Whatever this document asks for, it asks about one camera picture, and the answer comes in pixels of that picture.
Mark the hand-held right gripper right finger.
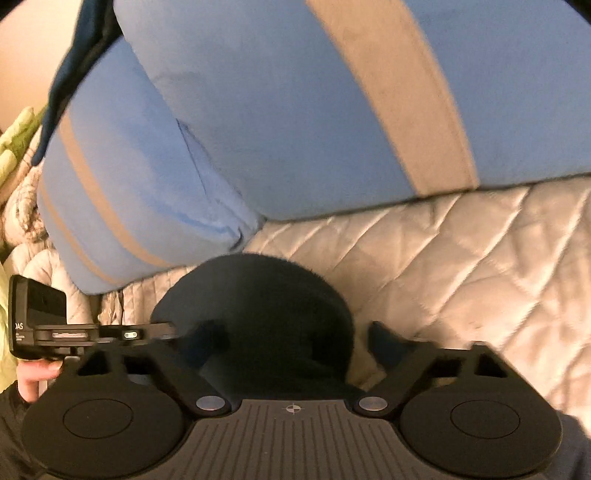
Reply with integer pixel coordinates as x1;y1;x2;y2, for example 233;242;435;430
353;322;509;418

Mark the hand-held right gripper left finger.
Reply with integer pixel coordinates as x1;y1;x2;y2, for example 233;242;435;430
74;322;230;417

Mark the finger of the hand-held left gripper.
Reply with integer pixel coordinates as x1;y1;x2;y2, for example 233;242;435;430
99;322;182;343

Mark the dark cloth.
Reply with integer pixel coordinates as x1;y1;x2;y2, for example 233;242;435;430
150;254;356;400

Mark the person's left forearm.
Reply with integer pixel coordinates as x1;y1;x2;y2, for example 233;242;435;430
0;385;33;480

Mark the person's left hand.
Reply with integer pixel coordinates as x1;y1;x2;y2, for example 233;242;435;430
17;359;64;404

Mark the beige quilted bed cover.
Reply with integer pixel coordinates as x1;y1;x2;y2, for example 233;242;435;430
97;173;591;444

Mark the beige quilted comforter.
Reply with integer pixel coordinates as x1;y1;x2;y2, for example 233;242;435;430
0;161;100;333

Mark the small blue grey-striped pillow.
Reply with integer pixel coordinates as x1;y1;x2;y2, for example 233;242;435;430
37;37;266;296

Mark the large blue grey-striped pillow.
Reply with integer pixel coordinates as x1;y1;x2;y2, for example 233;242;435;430
113;0;591;222

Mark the navy garment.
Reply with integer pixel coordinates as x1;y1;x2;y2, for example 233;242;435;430
32;0;123;164

